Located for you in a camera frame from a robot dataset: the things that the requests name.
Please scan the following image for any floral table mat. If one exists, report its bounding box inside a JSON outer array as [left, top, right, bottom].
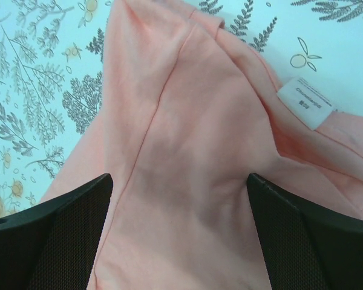
[[0, 1, 363, 218]]

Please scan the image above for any salmon pink t shirt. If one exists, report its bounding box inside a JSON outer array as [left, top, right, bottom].
[[43, 1, 363, 289]]

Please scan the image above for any white garment label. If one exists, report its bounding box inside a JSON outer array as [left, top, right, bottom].
[[277, 77, 334, 131]]

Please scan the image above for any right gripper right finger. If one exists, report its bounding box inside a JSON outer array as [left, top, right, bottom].
[[246, 173, 363, 289]]

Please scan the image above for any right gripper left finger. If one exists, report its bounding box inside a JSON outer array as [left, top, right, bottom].
[[0, 173, 113, 290]]

